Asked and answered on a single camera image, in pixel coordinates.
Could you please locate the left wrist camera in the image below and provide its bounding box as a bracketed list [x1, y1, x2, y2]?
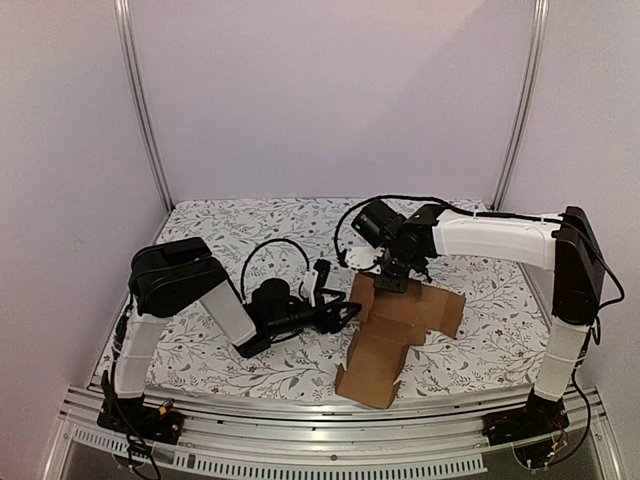
[300, 259, 331, 307]

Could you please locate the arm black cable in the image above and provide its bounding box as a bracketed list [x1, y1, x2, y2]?
[333, 192, 566, 266]
[239, 237, 312, 301]

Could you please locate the floral patterned table mat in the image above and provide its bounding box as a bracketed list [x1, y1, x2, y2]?
[99, 197, 571, 404]

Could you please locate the left aluminium frame post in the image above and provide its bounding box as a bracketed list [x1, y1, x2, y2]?
[114, 0, 175, 214]

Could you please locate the brown cardboard box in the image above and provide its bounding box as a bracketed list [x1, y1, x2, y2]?
[335, 273, 466, 409]

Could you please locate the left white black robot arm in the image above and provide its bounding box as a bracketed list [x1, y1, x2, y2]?
[101, 237, 362, 434]

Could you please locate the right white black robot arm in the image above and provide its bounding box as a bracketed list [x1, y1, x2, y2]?
[340, 194, 616, 436]

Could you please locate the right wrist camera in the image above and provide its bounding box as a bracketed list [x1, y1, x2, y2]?
[345, 246, 384, 275]

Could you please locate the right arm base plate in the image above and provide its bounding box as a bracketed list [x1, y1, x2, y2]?
[482, 406, 570, 446]

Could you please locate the aluminium frame post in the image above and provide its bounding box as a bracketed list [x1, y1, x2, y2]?
[490, 0, 550, 211]
[114, 0, 175, 214]

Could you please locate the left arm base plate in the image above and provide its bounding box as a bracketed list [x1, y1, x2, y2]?
[97, 398, 185, 445]

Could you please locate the right aluminium frame post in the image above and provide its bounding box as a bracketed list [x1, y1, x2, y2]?
[490, 0, 550, 211]

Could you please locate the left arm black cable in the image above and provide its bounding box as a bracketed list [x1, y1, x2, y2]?
[239, 237, 312, 301]

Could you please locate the front aluminium rail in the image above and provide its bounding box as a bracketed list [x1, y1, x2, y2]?
[43, 387, 631, 479]

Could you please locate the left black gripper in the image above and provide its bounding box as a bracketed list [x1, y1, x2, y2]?
[266, 289, 361, 337]

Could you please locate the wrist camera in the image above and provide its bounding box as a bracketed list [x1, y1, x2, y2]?
[300, 259, 331, 307]
[345, 246, 384, 275]

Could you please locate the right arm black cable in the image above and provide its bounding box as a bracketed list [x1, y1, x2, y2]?
[333, 192, 566, 266]

